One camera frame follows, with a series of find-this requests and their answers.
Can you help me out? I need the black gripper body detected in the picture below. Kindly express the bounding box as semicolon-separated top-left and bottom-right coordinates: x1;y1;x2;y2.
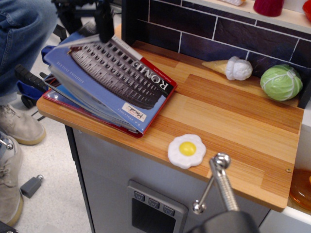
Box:
51;0;112;12

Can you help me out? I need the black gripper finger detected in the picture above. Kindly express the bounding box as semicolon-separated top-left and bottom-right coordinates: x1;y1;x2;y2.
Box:
58;11;82;34
94;4;114;43

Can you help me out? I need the Rome spiral-bound book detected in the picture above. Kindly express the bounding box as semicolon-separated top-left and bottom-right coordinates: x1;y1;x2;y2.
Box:
43;21;177;138

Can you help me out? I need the black chair caster base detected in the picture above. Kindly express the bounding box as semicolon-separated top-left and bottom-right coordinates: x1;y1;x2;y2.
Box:
53;24;67;41

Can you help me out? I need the black shelf side panel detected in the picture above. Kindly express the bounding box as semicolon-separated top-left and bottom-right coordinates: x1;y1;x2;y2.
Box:
121;0;149;45

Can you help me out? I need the person's leg in jeans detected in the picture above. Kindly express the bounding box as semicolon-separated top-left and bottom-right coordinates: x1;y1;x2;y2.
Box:
0;0;57;105

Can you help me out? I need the blue bar clamp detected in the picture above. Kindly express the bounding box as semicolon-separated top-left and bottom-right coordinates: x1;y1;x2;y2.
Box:
14;45;61;109

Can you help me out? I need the beige shoe upper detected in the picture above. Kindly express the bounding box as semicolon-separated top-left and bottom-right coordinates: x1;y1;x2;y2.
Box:
0;104;46;145

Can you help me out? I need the beige shoe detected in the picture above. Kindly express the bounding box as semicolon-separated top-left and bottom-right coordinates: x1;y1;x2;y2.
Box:
0;104;46;145
0;133;23;227

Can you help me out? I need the white toy on shelf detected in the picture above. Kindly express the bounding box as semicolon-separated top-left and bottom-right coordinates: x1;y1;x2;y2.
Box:
221;0;245;6

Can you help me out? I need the toy ice cream cone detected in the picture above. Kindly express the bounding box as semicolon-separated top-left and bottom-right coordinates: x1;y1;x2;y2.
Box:
202;56;253;81

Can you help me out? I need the toy fried egg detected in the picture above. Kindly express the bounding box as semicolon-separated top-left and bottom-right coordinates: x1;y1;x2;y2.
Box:
168;134;207;169

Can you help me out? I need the red cup on shelf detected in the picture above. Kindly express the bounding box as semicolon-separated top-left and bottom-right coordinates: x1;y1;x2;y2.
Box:
253;0;285;17

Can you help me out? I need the small grey block with knob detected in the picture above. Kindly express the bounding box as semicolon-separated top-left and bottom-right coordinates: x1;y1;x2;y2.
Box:
20;174;44;199

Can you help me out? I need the grey toy kitchen cabinet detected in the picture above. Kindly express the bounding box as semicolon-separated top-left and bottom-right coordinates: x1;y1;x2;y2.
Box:
65;126;270;233

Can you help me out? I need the light wooden shelf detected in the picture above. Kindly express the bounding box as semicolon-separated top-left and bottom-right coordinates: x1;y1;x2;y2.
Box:
189;0;311;34

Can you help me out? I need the toy green cabbage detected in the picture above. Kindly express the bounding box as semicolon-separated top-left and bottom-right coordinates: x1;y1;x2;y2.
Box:
260;65;303;101

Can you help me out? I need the beige shoe lower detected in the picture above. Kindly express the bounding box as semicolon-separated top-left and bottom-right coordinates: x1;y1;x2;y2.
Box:
0;133;23;227

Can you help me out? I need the red object at shelf edge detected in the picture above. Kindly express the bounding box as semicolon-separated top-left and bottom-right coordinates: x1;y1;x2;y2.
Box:
302;0;311;19

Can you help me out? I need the orange glass dish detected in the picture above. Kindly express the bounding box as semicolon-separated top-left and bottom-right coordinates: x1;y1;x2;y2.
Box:
289;169;311;211

